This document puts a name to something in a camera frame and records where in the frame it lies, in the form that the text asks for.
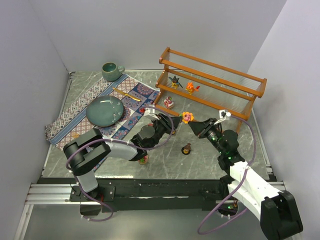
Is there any pink sunflower pig toy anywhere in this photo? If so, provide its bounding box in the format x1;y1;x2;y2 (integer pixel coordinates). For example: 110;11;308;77
181;111;194;124

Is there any strawberry cake toy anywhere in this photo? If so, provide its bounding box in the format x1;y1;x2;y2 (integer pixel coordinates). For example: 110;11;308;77
163;96;174;109

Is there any pink bear clover toy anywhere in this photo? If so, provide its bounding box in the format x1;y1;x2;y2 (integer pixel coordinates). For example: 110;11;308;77
139;155;149;165

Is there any brown-haired bun figurine toy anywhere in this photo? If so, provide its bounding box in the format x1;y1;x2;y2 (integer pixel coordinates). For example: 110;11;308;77
181;142;191;155

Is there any orange fox figurine toy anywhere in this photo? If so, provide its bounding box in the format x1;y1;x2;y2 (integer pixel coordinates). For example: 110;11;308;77
185;82;200;95

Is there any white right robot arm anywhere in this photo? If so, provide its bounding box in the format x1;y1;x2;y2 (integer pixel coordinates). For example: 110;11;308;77
188;118;304;240

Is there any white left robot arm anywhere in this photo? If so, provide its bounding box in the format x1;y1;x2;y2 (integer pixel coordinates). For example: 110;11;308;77
63;113;182;200

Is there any orange wooden two-tier shelf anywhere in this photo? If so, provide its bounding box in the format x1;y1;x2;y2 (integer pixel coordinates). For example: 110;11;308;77
155;47;267;120

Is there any patterned table runner cloth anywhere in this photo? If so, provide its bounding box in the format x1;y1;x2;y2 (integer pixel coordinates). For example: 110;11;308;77
44;73;160;171

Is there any teal ceramic plate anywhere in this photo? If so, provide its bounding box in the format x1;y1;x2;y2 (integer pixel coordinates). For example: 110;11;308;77
86;95;125;127

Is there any gold butter knife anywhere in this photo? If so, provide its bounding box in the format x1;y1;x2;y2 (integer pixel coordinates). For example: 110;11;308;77
112;87;141;102

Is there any green ceramic mug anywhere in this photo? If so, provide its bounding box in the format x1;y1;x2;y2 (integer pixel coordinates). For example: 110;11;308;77
101;62;125;82

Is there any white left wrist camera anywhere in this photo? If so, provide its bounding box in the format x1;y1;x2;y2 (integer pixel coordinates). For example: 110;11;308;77
143;107;158;121

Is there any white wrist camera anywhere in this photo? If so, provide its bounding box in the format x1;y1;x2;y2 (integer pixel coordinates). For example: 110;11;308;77
219;109;232;121
143;107;158;121

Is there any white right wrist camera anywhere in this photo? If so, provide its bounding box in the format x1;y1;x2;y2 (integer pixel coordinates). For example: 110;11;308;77
219;109;232;121

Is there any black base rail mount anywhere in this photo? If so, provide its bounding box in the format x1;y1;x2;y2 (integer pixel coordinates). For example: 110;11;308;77
37;178;229;216

